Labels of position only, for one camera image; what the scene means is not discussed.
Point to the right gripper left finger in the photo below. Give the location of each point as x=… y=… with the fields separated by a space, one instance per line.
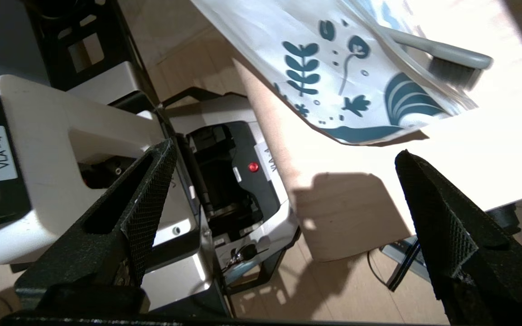
x=107 y=244

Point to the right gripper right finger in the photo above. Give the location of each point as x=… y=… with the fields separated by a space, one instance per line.
x=478 y=262

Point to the grey toothbrush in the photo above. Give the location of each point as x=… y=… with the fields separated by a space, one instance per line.
x=442 y=52

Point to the white blue-patterned zip pouch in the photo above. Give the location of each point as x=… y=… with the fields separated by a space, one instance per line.
x=333 y=68

